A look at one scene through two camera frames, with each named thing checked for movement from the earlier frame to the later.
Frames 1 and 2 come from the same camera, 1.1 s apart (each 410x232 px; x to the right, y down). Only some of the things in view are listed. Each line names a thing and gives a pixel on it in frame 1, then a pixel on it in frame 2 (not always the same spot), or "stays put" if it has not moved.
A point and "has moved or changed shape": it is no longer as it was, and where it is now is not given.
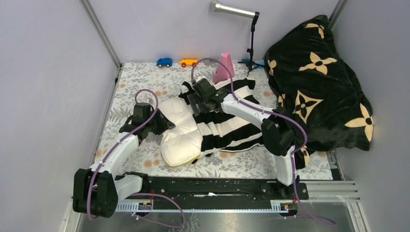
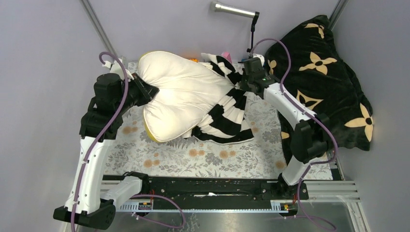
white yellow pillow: [183, 144] → [188, 92]
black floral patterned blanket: [319, 90] stays put
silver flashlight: [219, 7] stays put
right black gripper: [195, 99] → [243, 82]
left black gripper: [164, 123] → [146, 91]
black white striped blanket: [220, 132] has moved or changed shape
